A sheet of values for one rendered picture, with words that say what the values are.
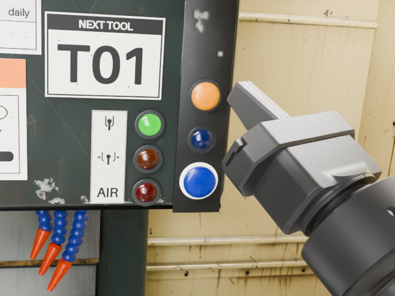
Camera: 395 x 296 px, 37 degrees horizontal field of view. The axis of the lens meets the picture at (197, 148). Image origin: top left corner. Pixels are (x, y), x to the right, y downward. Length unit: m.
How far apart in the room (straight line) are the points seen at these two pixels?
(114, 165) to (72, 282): 0.80
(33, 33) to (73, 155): 0.11
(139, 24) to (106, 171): 0.13
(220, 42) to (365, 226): 0.22
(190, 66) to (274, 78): 1.14
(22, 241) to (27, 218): 0.05
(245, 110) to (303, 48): 1.20
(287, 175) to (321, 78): 1.30
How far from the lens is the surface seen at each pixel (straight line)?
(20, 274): 1.29
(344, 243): 0.38
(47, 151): 0.52
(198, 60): 0.51
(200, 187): 0.53
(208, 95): 0.51
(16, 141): 0.52
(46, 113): 0.51
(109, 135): 0.52
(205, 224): 1.72
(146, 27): 0.50
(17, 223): 1.24
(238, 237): 1.76
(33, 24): 0.50
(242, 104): 0.47
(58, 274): 0.73
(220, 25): 0.51
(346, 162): 0.43
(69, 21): 0.50
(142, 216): 1.29
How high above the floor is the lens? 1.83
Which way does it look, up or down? 16 degrees down
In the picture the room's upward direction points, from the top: 4 degrees clockwise
